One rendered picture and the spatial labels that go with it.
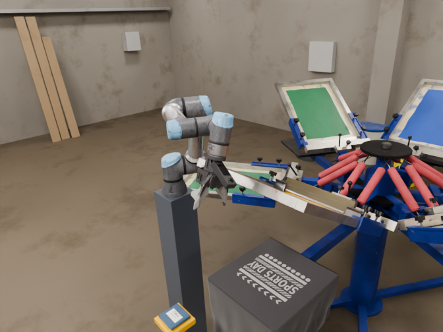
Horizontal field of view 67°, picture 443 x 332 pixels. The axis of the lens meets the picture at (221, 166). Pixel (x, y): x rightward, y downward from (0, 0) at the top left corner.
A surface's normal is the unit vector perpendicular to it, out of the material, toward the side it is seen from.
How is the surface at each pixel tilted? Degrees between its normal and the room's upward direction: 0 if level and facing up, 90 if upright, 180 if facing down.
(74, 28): 90
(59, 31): 90
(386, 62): 90
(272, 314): 0
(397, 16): 90
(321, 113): 32
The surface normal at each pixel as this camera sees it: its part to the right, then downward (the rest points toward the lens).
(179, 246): 0.68, 0.27
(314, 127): 0.07, -0.58
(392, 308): -0.04, -0.92
